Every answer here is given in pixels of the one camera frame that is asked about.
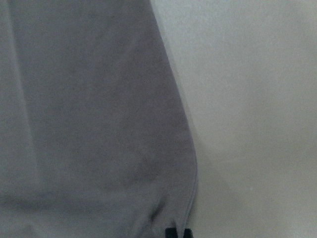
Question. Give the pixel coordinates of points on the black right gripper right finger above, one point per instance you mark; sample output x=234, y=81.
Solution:
x=188, y=233

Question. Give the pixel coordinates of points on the dark brown t-shirt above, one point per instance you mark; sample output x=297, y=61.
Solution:
x=94, y=140

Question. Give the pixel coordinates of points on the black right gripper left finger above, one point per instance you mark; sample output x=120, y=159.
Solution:
x=171, y=233

